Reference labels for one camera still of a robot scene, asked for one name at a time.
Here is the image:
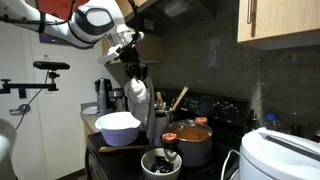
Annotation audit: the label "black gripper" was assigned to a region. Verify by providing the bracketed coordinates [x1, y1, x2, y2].
[118, 45, 149, 82]

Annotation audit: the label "white terry towel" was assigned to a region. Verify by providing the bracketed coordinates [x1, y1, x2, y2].
[123, 76, 156, 142]

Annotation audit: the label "black object in grey bowl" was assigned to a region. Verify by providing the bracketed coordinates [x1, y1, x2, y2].
[149, 155, 175, 174]

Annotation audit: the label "wooden cabinet beside hood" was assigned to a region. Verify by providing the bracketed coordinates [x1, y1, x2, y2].
[101, 0, 164, 66]

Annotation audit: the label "silver kitchen appliance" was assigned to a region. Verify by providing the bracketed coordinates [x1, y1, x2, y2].
[111, 87, 130, 113]

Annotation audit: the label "short wooden spoon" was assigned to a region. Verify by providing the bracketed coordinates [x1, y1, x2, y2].
[156, 91, 165, 111]

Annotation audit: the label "black coffee maker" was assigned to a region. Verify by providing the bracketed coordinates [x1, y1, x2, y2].
[94, 77, 115, 116]

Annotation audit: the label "long wooden spoon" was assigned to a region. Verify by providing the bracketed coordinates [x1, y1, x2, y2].
[170, 85, 190, 112]

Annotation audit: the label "dark utensil holder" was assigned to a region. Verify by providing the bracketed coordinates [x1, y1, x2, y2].
[166, 109, 178, 125]

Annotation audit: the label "small white plate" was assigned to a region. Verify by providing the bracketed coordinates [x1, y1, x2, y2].
[81, 105, 99, 116]

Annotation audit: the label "steel utensil holder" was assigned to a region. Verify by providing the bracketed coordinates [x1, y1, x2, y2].
[153, 109, 169, 148]

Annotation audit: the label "lilac bowl white inside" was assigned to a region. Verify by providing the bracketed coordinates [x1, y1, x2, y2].
[94, 111, 142, 148]

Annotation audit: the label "black range hood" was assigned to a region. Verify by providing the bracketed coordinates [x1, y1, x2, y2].
[121, 0, 222, 37]

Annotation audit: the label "wooden spatula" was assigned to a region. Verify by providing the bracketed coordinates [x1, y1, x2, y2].
[97, 143, 158, 154]

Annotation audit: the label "glass pot lid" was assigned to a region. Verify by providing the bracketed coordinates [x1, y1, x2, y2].
[166, 118, 214, 143]

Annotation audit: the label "black electric stove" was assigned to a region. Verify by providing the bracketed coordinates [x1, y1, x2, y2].
[84, 87, 252, 180]

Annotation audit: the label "small grey ceramic bowl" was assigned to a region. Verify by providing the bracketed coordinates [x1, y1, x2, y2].
[140, 148, 183, 180]

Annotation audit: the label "dark slim bottle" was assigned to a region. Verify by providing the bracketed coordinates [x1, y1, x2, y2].
[248, 109, 260, 131]

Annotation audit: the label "water bottle blue cap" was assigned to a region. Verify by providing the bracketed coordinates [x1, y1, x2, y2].
[264, 112, 282, 132]

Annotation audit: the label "white rice cooker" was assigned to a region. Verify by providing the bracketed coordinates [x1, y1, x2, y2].
[238, 126, 320, 180]

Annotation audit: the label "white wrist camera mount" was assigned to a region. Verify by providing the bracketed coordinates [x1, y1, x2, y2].
[96, 44, 123, 66]

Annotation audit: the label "black stereo camera bar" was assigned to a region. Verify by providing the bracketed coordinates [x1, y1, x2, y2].
[32, 60, 71, 71]

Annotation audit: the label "grey pot orange handles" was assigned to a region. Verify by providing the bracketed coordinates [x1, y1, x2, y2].
[160, 116, 214, 168]

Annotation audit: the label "red wall painting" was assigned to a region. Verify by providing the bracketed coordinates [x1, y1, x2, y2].
[34, 0, 82, 21]

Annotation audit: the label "thin black camera cable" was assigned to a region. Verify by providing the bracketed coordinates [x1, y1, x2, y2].
[14, 69, 51, 131]

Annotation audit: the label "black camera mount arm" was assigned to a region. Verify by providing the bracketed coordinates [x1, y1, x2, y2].
[0, 71, 61, 100]

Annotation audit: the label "silver door lever handle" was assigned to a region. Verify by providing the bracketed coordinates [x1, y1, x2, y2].
[8, 103, 32, 116]

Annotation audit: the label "white power cable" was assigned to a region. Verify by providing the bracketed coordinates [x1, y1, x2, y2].
[220, 149, 241, 180]

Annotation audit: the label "wooden cabinet silver handle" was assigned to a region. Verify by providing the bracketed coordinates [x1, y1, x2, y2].
[237, 0, 320, 51]

